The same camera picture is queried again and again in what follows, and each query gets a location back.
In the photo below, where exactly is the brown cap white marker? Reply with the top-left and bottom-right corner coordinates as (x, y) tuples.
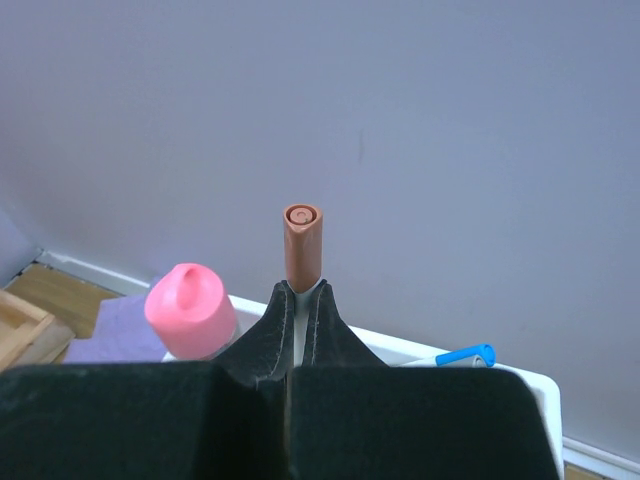
(283, 204), (323, 293)

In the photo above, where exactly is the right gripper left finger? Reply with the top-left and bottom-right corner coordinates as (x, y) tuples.
(1, 282), (294, 479)

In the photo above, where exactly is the pink cap crayon bottle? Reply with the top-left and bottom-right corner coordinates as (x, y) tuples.
(144, 263), (239, 360)

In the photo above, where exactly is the white plastic drawer organizer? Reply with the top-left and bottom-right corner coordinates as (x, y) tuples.
(193, 284), (559, 479)

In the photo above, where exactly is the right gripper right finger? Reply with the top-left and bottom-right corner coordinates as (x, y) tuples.
(289, 282), (559, 479)

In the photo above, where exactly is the purple cloth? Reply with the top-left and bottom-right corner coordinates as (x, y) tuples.
(63, 295), (167, 364)

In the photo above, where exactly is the light blue acrylic marker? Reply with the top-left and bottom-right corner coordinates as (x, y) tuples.
(400, 343), (496, 368)

